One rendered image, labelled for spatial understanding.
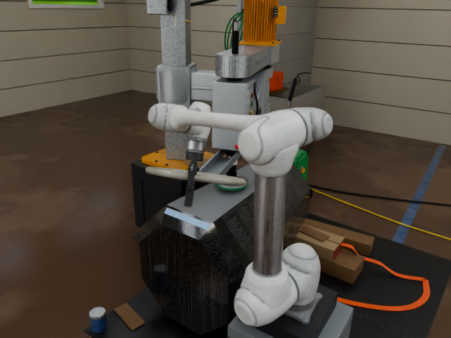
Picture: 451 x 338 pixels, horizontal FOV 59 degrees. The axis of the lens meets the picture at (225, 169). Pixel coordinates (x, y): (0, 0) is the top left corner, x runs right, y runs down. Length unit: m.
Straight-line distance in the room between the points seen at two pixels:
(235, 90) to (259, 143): 1.27
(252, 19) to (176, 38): 0.59
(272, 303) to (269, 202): 0.37
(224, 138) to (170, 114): 0.93
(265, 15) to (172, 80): 0.83
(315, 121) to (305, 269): 0.58
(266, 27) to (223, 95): 0.76
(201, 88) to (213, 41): 5.49
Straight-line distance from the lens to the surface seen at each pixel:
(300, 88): 6.62
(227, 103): 2.37
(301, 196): 3.00
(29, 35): 8.65
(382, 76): 7.23
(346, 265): 3.30
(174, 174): 1.71
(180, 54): 3.14
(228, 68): 2.30
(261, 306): 1.40
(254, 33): 2.95
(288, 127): 1.15
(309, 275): 1.55
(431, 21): 7.06
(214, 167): 2.31
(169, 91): 3.13
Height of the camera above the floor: 2.00
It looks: 23 degrees down
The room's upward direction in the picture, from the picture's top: 1 degrees clockwise
